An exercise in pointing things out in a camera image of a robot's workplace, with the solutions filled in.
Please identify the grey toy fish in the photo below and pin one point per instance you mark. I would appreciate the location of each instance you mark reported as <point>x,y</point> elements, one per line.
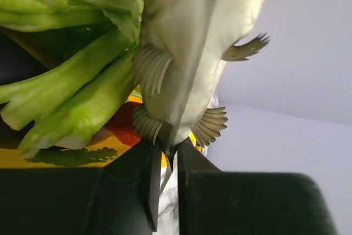
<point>184,47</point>

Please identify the yellow plastic bin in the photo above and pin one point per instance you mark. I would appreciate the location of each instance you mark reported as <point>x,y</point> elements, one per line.
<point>75,135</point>

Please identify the green toy celery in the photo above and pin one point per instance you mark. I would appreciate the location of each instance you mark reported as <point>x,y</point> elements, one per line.
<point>92,40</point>

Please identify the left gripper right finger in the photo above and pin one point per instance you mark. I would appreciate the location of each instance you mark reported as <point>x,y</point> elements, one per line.
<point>215,202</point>

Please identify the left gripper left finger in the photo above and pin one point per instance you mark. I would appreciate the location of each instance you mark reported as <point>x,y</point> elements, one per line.
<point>119,198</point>

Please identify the red toy chili pepper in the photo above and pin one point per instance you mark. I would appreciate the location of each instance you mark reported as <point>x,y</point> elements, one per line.
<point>121,124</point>

